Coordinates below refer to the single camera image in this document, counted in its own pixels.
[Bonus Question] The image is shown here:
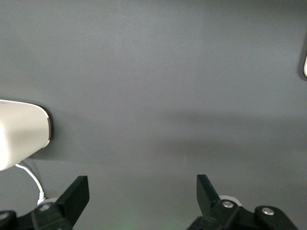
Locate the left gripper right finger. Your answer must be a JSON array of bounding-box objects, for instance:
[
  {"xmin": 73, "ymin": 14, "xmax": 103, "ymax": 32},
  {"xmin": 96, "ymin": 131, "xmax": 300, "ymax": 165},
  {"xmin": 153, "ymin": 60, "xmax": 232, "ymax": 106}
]
[{"xmin": 187, "ymin": 174, "xmax": 298, "ymax": 230}]

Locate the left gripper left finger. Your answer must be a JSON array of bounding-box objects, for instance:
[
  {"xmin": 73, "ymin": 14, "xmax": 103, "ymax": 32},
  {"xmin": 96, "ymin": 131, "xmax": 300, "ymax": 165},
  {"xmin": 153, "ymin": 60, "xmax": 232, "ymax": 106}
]
[{"xmin": 31, "ymin": 175, "xmax": 90, "ymax": 230}]

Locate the white flat appliance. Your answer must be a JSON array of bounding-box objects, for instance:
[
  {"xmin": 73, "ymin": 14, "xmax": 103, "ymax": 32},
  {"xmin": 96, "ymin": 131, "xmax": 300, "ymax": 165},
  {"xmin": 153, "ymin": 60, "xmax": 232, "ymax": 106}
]
[{"xmin": 0, "ymin": 99, "xmax": 52, "ymax": 172}]

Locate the dark grey table cover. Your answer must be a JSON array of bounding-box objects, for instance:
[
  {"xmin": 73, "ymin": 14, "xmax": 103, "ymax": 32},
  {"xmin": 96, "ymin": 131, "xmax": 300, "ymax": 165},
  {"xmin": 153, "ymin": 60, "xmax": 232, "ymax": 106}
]
[{"xmin": 0, "ymin": 0, "xmax": 307, "ymax": 230}]

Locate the white power cable with plug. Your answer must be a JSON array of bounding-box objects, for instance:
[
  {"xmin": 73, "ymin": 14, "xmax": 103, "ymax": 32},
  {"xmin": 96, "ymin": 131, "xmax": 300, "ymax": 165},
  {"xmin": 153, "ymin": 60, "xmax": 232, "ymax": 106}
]
[{"xmin": 14, "ymin": 161, "xmax": 47, "ymax": 206}]

